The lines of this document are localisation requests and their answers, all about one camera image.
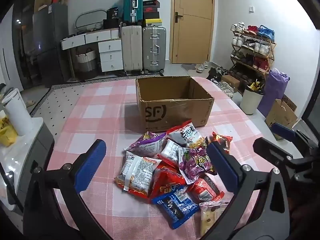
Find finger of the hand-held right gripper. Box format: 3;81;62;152
271;122;314;150
253;137;303;171

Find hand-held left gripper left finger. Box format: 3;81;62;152
22;139;113;240

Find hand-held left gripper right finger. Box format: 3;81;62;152
201;141;292;240

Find purple and green snack packet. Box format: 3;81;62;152
178;146;218;184

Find red dark cookie packet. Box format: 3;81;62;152
187;174;225;203

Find small red snack packet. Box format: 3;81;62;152
212;132;233;153

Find large white orange-edged snack packet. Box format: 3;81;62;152
114;151;163;198

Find clear cream snack packet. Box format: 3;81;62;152
199;201;230;237

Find small white snack packet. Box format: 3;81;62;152
160;139;187;163

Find red cone snack bag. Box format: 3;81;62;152
149;162;187;202

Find blue cookie packet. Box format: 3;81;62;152
152;186;201;230

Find brown cardboard box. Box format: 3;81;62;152
135;76;215;132

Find open brown carton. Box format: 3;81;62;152
265;98;298;141

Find purple bag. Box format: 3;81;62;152
257;68;291;117

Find white trash bin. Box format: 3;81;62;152
240;84;265;116

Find pink plaid cloth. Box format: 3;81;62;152
46;76;304;240

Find grey marble-top side cabinet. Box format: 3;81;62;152
0;117;56;216

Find white mesh shoes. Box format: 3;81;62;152
217;81;236;98

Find small brown carton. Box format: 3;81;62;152
221;75;241;91

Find white dotted rug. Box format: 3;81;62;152
32;76;137;117

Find wooden shoe rack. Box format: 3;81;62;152
229;30;277;96

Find dark shoes heap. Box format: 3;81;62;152
206;67;228;81

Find yellow plastic bag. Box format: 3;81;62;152
0;116;18;147

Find white cylindrical appliance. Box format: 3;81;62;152
2;88;33;137

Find white sneakers pair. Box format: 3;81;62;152
196;61;209;74

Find woven laundry basket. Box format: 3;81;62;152
75;47;97;72

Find grey door mat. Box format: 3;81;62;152
181;63;200;72

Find white desk with drawers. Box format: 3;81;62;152
61;27;123;73

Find cream suitcase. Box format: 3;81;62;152
121;25;143;75

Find grey refrigerator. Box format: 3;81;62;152
32;4;70;81

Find silver suitcase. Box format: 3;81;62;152
142;26;167;75

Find wooden door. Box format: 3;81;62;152
170;0;216;65

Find dark glass cabinet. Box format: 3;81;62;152
12;0;41;88

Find black storage box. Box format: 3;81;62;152
103;19;123;29

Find oval mirror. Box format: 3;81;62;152
75;9;107;32

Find black printed paper bag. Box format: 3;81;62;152
107;7;119;20

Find teal suitcase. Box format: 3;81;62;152
124;0;144;27

